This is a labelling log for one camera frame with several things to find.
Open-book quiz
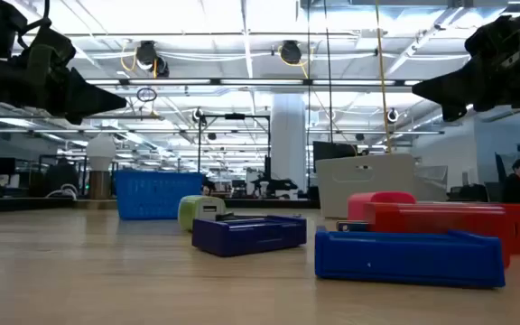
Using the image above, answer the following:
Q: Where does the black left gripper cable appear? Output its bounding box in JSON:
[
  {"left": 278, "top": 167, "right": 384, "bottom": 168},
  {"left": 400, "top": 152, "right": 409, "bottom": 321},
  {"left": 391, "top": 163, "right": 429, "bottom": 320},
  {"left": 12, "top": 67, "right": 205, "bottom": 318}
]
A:
[{"left": 15, "top": 0, "right": 52, "bottom": 49}]

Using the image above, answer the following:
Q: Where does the black ceiling cable reel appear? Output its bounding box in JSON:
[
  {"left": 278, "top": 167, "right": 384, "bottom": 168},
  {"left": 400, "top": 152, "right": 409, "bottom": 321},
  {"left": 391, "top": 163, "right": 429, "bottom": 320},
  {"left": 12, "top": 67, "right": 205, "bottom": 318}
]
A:
[
  {"left": 279, "top": 40, "right": 303, "bottom": 65},
  {"left": 134, "top": 40, "right": 171, "bottom": 79}
]

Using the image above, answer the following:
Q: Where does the thin black hanging cable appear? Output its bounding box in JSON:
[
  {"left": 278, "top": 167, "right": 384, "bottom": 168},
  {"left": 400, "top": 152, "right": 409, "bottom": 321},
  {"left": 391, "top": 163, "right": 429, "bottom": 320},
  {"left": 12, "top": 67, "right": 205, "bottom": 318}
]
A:
[{"left": 305, "top": 0, "right": 312, "bottom": 190}]

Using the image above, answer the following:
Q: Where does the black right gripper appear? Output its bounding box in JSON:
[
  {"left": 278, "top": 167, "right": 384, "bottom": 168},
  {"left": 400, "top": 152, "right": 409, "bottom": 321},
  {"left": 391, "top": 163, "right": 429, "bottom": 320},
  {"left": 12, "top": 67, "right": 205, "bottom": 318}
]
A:
[{"left": 411, "top": 13, "right": 520, "bottom": 124}]

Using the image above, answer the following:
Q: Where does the pink charger cube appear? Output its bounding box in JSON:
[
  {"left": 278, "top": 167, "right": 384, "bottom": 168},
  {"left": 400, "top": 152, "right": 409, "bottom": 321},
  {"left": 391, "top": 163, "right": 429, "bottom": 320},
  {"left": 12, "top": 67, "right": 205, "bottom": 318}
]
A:
[{"left": 347, "top": 190, "right": 418, "bottom": 222}]

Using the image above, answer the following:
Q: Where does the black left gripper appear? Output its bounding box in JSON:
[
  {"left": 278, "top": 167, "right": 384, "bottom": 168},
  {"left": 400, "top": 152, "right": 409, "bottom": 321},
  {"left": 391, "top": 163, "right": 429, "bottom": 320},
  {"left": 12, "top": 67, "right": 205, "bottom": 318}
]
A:
[{"left": 0, "top": 27, "right": 128, "bottom": 126}]

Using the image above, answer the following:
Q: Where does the person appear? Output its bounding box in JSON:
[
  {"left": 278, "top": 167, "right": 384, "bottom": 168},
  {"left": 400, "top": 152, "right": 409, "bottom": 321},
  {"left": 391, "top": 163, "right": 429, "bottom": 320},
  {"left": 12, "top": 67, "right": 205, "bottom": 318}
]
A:
[{"left": 499, "top": 158, "right": 520, "bottom": 204}]

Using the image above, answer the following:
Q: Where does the red charger cube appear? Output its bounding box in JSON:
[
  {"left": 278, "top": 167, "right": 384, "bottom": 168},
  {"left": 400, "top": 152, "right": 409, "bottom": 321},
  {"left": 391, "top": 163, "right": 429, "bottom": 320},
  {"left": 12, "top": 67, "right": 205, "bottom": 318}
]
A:
[{"left": 362, "top": 201, "right": 513, "bottom": 270}]

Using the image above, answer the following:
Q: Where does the grey plastic bin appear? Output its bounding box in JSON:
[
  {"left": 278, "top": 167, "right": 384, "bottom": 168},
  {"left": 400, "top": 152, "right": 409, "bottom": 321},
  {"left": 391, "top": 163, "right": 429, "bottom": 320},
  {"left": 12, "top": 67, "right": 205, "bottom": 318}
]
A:
[{"left": 315, "top": 153, "right": 418, "bottom": 219}]

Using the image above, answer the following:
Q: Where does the black rectangular stapler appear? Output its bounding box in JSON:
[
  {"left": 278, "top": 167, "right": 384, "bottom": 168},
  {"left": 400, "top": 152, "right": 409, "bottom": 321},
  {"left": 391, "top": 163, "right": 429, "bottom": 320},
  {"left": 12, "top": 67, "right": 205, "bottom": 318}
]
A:
[{"left": 190, "top": 213, "right": 308, "bottom": 258}]

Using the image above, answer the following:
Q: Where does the small blue framed case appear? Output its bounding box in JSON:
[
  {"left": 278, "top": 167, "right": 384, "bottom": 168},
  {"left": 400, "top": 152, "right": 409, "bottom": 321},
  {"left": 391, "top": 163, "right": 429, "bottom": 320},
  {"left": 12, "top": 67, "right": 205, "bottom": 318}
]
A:
[{"left": 313, "top": 227, "right": 507, "bottom": 290}]

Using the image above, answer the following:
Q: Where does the black office chair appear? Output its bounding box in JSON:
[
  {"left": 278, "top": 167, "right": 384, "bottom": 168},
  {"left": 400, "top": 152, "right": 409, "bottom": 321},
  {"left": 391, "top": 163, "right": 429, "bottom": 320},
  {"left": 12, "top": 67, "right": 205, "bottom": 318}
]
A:
[{"left": 45, "top": 157, "right": 80, "bottom": 200}]

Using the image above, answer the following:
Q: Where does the white bulb brass lamp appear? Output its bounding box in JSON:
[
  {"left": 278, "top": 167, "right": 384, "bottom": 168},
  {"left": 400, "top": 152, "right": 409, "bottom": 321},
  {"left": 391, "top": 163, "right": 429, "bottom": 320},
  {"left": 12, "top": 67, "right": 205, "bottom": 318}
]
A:
[{"left": 85, "top": 133, "right": 117, "bottom": 200}]

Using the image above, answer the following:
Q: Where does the black monitor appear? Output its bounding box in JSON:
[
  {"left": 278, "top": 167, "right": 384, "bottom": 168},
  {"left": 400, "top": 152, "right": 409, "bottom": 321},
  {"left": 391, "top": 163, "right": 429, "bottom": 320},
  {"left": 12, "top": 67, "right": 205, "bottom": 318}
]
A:
[{"left": 312, "top": 141, "right": 358, "bottom": 175}]

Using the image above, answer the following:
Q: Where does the green charger cube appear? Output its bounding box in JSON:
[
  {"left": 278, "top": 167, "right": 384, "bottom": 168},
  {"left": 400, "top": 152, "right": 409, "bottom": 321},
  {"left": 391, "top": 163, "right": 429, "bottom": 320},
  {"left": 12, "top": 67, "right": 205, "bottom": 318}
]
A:
[{"left": 177, "top": 194, "right": 228, "bottom": 232}]

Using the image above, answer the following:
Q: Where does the blue plastic basket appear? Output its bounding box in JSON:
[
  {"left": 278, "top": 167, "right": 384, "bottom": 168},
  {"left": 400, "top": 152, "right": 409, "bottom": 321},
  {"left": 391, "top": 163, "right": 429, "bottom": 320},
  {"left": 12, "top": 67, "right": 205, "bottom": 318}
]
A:
[{"left": 114, "top": 170, "right": 204, "bottom": 221}]

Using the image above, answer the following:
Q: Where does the white building column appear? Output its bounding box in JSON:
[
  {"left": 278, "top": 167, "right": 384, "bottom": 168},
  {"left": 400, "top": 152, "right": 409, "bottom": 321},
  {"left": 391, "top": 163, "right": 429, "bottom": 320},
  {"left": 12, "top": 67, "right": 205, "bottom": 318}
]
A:
[{"left": 270, "top": 92, "right": 309, "bottom": 193}]

